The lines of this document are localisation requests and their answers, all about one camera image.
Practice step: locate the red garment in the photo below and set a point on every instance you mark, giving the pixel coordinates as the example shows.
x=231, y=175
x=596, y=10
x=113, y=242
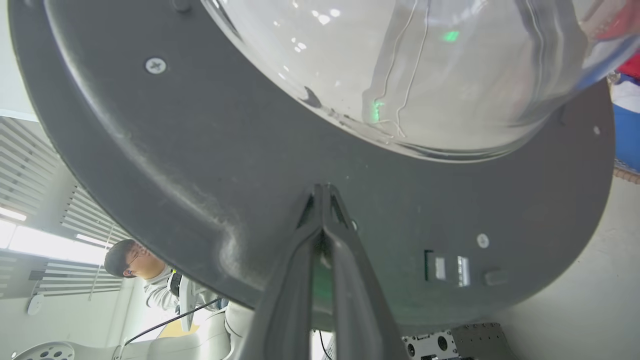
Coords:
x=631, y=62

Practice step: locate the white curved panel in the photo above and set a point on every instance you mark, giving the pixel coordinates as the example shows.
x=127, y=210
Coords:
x=186, y=302

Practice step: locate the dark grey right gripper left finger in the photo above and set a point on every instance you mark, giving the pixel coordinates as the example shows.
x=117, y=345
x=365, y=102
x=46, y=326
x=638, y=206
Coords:
x=286, y=305

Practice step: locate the grey perforated metal plate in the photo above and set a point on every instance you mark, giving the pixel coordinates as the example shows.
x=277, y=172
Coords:
x=482, y=341

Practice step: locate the blue and white garment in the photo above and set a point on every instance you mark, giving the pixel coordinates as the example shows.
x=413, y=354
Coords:
x=627, y=130

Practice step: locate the white box with two lenses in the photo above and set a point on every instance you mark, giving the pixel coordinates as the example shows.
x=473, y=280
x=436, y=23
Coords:
x=430, y=346

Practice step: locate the woven brown basket rim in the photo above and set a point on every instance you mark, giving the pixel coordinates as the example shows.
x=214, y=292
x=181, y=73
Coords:
x=627, y=174

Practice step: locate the person with glasses grey sweater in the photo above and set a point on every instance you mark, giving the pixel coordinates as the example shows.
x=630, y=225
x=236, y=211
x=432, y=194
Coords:
x=155, y=285

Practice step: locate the round white smoke detector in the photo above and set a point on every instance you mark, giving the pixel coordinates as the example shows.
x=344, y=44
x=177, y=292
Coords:
x=35, y=304

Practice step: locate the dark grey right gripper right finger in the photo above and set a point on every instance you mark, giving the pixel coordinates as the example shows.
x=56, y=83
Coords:
x=357, y=305

